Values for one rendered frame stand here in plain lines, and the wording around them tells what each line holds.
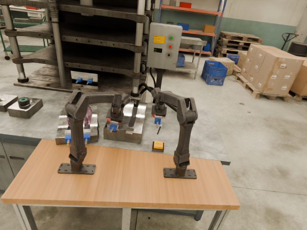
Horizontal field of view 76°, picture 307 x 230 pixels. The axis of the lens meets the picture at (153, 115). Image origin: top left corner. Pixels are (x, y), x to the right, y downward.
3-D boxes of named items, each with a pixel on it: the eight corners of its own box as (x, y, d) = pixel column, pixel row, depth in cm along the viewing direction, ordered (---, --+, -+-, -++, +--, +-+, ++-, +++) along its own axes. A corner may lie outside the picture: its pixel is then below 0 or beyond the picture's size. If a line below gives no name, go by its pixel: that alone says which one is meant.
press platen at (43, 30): (145, 68, 184) (146, 47, 174) (6, 51, 183) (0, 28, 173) (151, 48, 255) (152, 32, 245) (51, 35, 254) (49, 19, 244)
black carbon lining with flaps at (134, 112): (133, 129, 140) (134, 118, 135) (111, 127, 140) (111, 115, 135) (139, 106, 169) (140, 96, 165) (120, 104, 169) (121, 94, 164)
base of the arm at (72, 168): (59, 154, 111) (54, 163, 105) (95, 155, 113) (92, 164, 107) (61, 164, 115) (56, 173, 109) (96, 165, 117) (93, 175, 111)
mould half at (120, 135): (140, 143, 138) (141, 128, 131) (103, 139, 138) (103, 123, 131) (146, 108, 181) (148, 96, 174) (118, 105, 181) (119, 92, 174)
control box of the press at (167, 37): (161, 152, 252) (182, 28, 175) (137, 149, 251) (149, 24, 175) (161, 141, 270) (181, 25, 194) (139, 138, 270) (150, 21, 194)
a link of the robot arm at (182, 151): (173, 159, 117) (179, 109, 103) (182, 157, 119) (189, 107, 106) (179, 166, 112) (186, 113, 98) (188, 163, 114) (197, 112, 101)
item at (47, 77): (140, 104, 203) (140, 98, 199) (14, 88, 202) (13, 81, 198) (147, 76, 275) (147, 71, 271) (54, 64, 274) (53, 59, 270)
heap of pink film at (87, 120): (92, 125, 141) (91, 116, 136) (65, 126, 136) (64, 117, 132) (92, 107, 162) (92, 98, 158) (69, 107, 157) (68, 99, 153)
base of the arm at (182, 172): (164, 159, 117) (165, 168, 111) (197, 160, 119) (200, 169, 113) (162, 168, 121) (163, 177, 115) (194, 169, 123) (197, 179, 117)
